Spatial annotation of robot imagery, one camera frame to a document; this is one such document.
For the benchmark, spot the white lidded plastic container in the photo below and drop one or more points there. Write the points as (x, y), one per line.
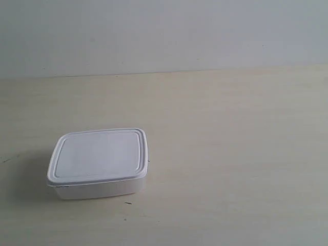
(99, 163)

